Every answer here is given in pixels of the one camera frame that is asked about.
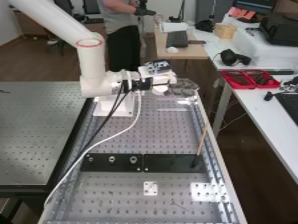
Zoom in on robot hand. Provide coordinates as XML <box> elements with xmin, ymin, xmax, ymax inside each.
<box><xmin>136</xmin><ymin>59</ymin><xmax>200</xmax><ymax>98</ymax></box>

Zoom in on wooden desk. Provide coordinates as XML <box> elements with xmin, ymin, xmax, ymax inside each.
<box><xmin>152</xmin><ymin>18</ymin><xmax>210</xmax><ymax>62</ymax></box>

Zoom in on black keyboard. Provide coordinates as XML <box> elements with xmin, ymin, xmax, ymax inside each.
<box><xmin>164</xmin><ymin>30</ymin><xmax>190</xmax><ymax>49</ymax></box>
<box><xmin>272</xmin><ymin>92</ymin><xmax>298</xmax><ymax>127</ymax></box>

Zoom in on person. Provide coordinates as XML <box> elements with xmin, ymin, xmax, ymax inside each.
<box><xmin>96</xmin><ymin>0</ymin><xmax>156</xmax><ymax>73</ymax></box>

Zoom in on black headphones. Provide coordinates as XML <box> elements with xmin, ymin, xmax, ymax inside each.
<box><xmin>219</xmin><ymin>48</ymin><xmax>252</xmax><ymax>67</ymax></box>

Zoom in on red tray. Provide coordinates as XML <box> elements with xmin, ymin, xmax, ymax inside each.
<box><xmin>244</xmin><ymin>69</ymin><xmax>281</xmax><ymax>90</ymax></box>
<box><xmin>219</xmin><ymin>69</ymin><xmax>257</xmax><ymax>90</ymax></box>

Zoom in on wooden box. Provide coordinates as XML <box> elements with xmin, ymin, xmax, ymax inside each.
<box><xmin>212</xmin><ymin>22</ymin><xmax>237</xmax><ymax>40</ymax></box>

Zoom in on thin stick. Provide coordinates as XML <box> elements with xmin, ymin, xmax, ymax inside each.
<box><xmin>190</xmin><ymin>127</ymin><xmax>208</xmax><ymax>168</ymax></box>

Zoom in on white desk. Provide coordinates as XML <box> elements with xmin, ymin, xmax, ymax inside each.
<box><xmin>211</xmin><ymin>68</ymin><xmax>298</xmax><ymax>184</ymax></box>
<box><xmin>191</xmin><ymin>14</ymin><xmax>298</xmax><ymax>72</ymax></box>

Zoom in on small black object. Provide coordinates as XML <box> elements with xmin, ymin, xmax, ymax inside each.
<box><xmin>261</xmin><ymin>91</ymin><xmax>275</xmax><ymax>102</ymax></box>

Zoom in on clear box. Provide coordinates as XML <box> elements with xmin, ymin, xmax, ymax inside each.
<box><xmin>38</xmin><ymin>94</ymin><xmax>248</xmax><ymax>224</ymax></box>

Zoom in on black plate with holes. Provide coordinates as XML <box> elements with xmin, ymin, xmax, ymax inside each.
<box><xmin>79</xmin><ymin>152</ymin><xmax>144</xmax><ymax>174</ymax></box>

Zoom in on black case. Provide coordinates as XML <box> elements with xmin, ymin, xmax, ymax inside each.
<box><xmin>257</xmin><ymin>12</ymin><xmax>298</xmax><ymax>47</ymax></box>

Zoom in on small white box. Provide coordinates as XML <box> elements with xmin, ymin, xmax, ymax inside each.
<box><xmin>140</xmin><ymin>180</ymin><xmax>159</xmax><ymax>198</ymax></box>

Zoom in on white cable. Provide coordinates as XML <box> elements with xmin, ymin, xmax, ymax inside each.
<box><xmin>42</xmin><ymin>89</ymin><xmax>143</xmax><ymax>210</ymax></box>

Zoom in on black cable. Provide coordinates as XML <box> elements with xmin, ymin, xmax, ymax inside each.
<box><xmin>54</xmin><ymin>81</ymin><xmax>132</xmax><ymax>183</ymax></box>

